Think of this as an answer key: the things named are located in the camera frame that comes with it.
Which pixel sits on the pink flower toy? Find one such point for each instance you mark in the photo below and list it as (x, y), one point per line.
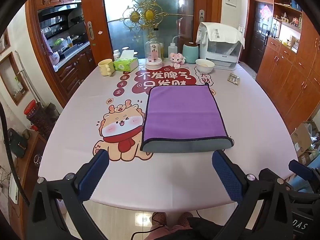
(177, 58)

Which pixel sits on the red door decoration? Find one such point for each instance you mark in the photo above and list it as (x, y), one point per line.
(265, 12)

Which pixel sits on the frosted glass sliding door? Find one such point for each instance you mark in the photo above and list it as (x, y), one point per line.
(175, 10)

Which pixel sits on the white countertop appliance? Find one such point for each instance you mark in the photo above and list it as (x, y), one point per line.
(222, 55)

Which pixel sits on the purple and grey towel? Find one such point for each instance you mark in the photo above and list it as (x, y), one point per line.
(182, 115)

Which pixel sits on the pink printed tablecloth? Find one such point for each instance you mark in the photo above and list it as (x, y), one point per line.
(250, 120)

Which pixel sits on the white bowl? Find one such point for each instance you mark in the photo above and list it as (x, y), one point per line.
(205, 66)

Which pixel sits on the dark entrance door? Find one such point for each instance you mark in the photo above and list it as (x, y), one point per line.
(260, 42)

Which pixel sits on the person's right slipper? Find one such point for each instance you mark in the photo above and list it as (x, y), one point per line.
(186, 218)

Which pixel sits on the clear squeeze bottle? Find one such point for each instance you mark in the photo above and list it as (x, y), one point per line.
(171, 51)

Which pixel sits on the green tissue box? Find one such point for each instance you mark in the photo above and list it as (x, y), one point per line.
(126, 63)

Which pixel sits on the glass dome with pink figurine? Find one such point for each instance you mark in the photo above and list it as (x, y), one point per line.
(153, 55)

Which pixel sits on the silver blister pack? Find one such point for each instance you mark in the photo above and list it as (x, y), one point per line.
(233, 79)

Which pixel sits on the wooden wall cabinet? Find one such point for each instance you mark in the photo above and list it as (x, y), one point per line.
(287, 75)

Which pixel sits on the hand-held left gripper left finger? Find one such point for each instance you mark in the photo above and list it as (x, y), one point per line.
(93, 173)

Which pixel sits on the white cloth cover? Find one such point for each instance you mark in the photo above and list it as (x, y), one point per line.
(222, 33)

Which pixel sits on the red lid glass jar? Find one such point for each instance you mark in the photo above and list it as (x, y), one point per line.
(37, 117)

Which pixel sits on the yellow mug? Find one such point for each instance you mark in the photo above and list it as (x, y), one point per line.
(106, 67)

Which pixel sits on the white pill bottle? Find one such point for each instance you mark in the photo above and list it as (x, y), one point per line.
(116, 55)

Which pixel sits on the gold door ornament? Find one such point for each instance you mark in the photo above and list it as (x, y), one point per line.
(147, 15)

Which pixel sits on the wooden picture frame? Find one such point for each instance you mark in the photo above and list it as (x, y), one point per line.
(11, 80)

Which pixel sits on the cardboard box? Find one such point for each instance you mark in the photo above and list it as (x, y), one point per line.
(301, 140)

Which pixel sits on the tall clear glass bottle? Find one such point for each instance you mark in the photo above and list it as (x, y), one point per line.
(156, 35)

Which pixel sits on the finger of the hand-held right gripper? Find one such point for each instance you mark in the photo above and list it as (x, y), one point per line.
(301, 168)

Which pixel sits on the black bag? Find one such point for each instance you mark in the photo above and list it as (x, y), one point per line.
(17, 142)

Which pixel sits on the person's left slipper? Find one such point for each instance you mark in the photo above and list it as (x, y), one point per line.
(158, 218)

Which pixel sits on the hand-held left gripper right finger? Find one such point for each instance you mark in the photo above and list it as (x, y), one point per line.
(228, 177)

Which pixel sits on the teal canister with brown lid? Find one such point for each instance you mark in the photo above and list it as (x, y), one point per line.
(190, 53)

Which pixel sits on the person's slipper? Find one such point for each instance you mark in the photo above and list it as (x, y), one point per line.
(186, 218)
(158, 218)

